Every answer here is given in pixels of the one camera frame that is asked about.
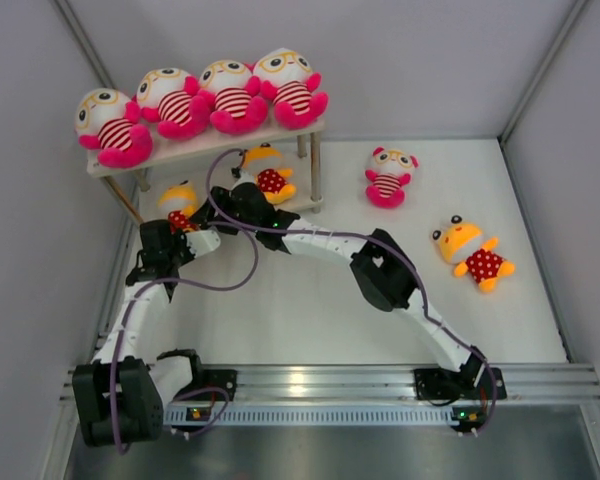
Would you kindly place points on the orange plush top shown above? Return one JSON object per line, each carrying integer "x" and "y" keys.
{"x": 267, "y": 175}

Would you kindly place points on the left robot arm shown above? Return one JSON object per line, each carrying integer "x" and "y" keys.
{"x": 122, "y": 392}

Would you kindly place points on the pink panda plush face down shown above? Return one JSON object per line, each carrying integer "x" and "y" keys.
{"x": 168, "y": 97}

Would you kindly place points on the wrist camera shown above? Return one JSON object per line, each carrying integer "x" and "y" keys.
{"x": 202, "y": 242}
{"x": 242, "y": 176}

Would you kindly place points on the grey slotted cable duct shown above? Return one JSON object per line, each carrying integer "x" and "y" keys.
{"x": 253, "y": 415}

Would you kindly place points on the wall corner metal strip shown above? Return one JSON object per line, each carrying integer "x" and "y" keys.
{"x": 85, "y": 45}
{"x": 541, "y": 71}

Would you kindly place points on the black mount plate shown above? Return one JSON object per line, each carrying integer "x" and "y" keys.
{"x": 442, "y": 386}
{"x": 198, "y": 388}

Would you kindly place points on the wall corner metal strip left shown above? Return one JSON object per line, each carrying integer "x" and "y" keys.
{"x": 85, "y": 45}

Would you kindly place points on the wall corner metal strip right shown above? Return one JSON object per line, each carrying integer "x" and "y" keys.
{"x": 541, "y": 71}

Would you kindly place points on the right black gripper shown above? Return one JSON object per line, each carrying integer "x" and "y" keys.
{"x": 223, "y": 200}

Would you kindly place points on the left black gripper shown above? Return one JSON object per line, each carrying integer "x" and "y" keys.
{"x": 182, "y": 240}

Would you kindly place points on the pink panda plush top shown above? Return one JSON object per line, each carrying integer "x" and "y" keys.
{"x": 390, "y": 171}

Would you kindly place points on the pink panda plush with glasses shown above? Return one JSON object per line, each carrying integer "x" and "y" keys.
{"x": 290, "y": 84}

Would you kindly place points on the white two-tier shelf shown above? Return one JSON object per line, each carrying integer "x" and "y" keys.
{"x": 173, "y": 162}

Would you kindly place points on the right black mount plate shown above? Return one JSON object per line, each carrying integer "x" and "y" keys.
{"x": 442, "y": 386}

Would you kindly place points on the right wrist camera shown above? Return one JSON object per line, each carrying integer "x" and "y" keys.
{"x": 242, "y": 176}

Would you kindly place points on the aluminium rail base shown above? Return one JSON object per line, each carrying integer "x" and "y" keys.
{"x": 280, "y": 368}

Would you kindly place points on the left black mount plate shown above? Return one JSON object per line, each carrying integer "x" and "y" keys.
{"x": 198, "y": 388}

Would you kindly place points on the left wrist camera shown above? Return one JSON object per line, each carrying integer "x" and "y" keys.
{"x": 202, "y": 242}

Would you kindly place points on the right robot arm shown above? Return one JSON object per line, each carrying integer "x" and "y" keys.
{"x": 386, "y": 277}

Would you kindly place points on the orange plush bottom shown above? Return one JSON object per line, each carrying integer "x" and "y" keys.
{"x": 178, "y": 204}

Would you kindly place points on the orange plush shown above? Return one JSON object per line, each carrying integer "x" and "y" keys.
{"x": 178, "y": 204}
{"x": 464, "y": 246}
{"x": 267, "y": 175}

